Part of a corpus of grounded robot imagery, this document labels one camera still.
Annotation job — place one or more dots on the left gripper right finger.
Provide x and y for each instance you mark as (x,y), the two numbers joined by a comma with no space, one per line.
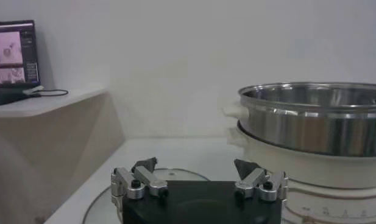
(254,181)

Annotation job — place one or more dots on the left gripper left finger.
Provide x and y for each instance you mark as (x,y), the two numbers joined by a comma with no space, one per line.
(139,182)

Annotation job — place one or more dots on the stainless steel steamer basket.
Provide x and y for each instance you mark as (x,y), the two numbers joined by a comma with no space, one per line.
(312,131)

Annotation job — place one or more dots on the cream electric cooker base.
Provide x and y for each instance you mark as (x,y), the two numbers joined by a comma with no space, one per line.
(312,173)

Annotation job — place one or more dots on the white side table beige panel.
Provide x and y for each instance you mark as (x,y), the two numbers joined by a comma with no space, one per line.
(53,146)

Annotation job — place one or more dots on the laptop with pink screen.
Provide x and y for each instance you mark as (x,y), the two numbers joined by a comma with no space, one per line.
(14,54)

